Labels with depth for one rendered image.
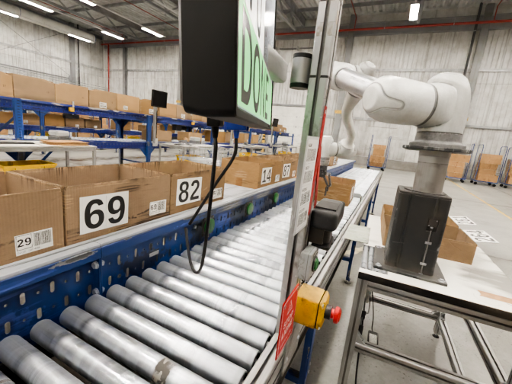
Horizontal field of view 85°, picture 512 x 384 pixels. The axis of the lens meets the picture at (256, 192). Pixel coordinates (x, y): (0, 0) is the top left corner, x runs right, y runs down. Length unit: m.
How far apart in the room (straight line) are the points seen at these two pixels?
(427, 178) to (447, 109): 0.26
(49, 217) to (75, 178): 0.38
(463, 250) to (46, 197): 1.60
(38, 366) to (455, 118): 1.37
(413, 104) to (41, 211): 1.16
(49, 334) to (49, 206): 0.30
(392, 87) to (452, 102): 0.23
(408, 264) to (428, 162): 0.41
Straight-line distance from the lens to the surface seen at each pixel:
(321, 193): 2.30
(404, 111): 1.15
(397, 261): 1.31
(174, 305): 0.89
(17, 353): 0.83
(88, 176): 1.26
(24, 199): 0.85
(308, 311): 0.72
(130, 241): 0.98
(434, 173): 1.27
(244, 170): 1.84
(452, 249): 1.60
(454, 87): 1.27
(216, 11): 0.25
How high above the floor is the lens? 1.24
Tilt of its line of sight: 12 degrees down
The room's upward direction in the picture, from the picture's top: 6 degrees clockwise
